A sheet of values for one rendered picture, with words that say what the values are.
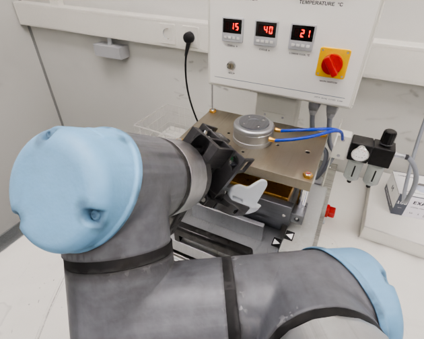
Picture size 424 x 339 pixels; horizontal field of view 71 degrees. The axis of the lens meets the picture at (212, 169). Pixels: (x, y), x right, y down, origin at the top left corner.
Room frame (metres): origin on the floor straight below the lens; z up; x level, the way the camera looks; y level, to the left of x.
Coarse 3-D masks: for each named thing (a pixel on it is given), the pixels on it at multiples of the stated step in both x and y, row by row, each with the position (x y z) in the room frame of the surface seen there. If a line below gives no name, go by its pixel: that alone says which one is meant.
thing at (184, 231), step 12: (180, 228) 0.37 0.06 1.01; (192, 228) 0.36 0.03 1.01; (180, 240) 0.37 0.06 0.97; (192, 240) 0.35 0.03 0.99; (204, 240) 0.34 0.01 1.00; (216, 240) 0.34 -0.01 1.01; (228, 240) 0.34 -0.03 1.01; (228, 252) 0.32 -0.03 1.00; (240, 252) 0.31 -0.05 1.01; (252, 252) 0.32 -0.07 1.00
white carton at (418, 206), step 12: (396, 180) 0.68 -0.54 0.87; (420, 180) 0.68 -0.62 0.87; (396, 192) 0.63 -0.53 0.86; (408, 192) 0.62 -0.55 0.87; (420, 192) 0.63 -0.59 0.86; (396, 204) 0.61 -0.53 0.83; (408, 204) 0.60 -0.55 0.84; (420, 204) 0.60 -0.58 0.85; (408, 216) 0.60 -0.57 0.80; (420, 216) 0.59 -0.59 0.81
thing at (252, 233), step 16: (192, 208) 0.43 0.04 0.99; (208, 208) 0.42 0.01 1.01; (192, 224) 0.41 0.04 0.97; (208, 224) 0.41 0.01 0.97; (224, 224) 0.40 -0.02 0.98; (240, 224) 0.39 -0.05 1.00; (256, 224) 0.37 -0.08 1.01; (240, 240) 0.37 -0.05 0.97; (256, 240) 0.37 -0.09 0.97; (272, 240) 0.37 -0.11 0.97; (192, 256) 0.35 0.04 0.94; (208, 256) 0.34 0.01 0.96
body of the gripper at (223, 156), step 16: (192, 128) 0.27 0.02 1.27; (208, 128) 0.32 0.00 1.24; (192, 144) 0.26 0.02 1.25; (208, 144) 0.25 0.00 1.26; (224, 144) 0.30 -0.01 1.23; (208, 160) 0.24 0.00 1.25; (224, 160) 0.28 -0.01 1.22; (240, 160) 0.28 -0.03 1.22; (208, 176) 0.23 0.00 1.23; (224, 176) 0.28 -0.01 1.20; (208, 192) 0.27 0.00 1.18; (224, 192) 0.29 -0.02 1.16
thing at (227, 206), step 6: (222, 198) 0.28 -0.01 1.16; (228, 198) 0.29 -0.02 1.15; (216, 204) 0.27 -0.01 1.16; (222, 204) 0.28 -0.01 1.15; (228, 204) 0.28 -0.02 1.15; (234, 204) 0.29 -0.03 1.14; (240, 204) 0.30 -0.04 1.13; (222, 210) 0.27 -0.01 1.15; (228, 210) 0.28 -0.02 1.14; (234, 210) 0.28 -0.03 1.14; (240, 210) 0.30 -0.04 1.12; (246, 210) 0.30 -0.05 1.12
